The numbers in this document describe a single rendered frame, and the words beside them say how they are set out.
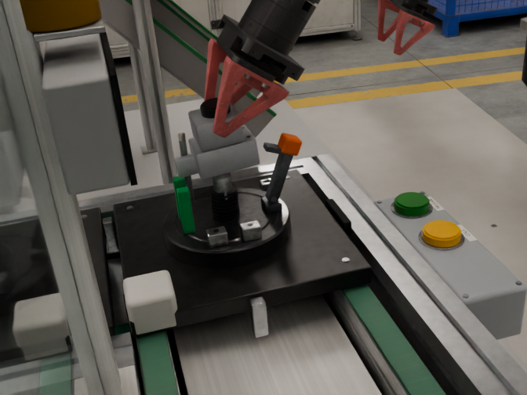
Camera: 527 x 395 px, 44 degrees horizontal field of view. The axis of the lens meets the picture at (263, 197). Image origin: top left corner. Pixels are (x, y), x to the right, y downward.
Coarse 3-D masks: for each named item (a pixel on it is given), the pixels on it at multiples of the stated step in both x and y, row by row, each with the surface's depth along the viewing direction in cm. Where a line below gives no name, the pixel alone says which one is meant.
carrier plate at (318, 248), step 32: (288, 192) 80; (128, 224) 76; (160, 224) 76; (320, 224) 73; (128, 256) 70; (160, 256) 70; (288, 256) 68; (320, 256) 68; (352, 256) 67; (192, 288) 64; (224, 288) 64; (256, 288) 64; (288, 288) 64; (320, 288) 65; (192, 320) 62
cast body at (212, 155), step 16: (192, 112) 67; (208, 112) 65; (192, 128) 67; (208, 128) 65; (240, 128) 66; (192, 144) 68; (208, 144) 66; (224, 144) 66; (240, 144) 67; (256, 144) 67; (176, 160) 68; (192, 160) 68; (208, 160) 66; (224, 160) 67; (240, 160) 67; (256, 160) 68; (208, 176) 67
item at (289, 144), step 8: (280, 136) 70; (288, 136) 70; (296, 136) 70; (264, 144) 70; (272, 144) 70; (280, 144) 70; (288, 144) 69; (296, 144) 69; (272, 152) 69; (280, 152) 70; (288, 152) 70; (296, 152) 70; (280, 160) 70; (288, 160) 70; (280, 168) 71; (288, 168) 71; (272, 176) 72; (280, 176) 71; (272, 184) 72; (280, 184) 71; (272, 192) 72; (280, 192) 72; (272, 200) 72
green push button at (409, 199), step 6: (408, 192) 78; (414, 192) 78; (396, 198) 77; (402, 198) 76; (408, 198) 76; (414, 198) 76; (420, 198) 76; (426, 198) 76; (396, 204) 76; (402, 204) 75; (408, 204) 75; (414, 204) 75; (420, 204) 75; (426, 204) 75; (396, 210) 76; (402, 210) 75; (408, 210) 75; (414, 210) 74; (420, 210) 75; (426, 210) 75
